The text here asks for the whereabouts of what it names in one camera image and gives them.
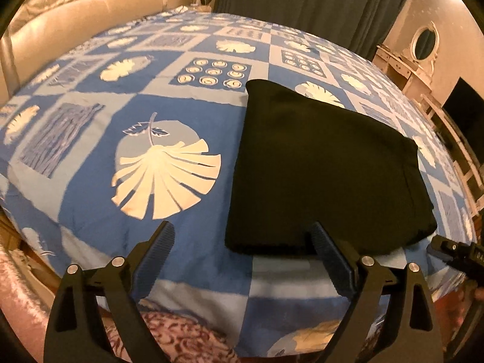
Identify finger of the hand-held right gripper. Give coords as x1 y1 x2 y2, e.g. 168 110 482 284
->
426 234 460 263

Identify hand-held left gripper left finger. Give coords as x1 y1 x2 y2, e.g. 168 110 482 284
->
43 221 176 363

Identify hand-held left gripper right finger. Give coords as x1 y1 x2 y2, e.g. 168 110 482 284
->
308 222 443 363

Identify black pants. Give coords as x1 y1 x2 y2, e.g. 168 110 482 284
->
224 79 438 258

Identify person's floral patterned clothing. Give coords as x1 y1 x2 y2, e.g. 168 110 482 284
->
102 302 243 363

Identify black television screen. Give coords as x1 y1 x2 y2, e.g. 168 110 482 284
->
440 77 484 140

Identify blue patterned bed blanket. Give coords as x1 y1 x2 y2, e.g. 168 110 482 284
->
0 11 478 360

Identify pink rug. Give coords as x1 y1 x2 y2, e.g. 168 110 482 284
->
0 246 50 348

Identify white dressing table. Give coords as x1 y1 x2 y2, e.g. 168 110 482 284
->
372 21 441 99

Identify dark green curtain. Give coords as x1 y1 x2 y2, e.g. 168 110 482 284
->
212 0 417 61

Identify cream tufted headboard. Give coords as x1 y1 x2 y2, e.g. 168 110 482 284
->
0 0 182 101

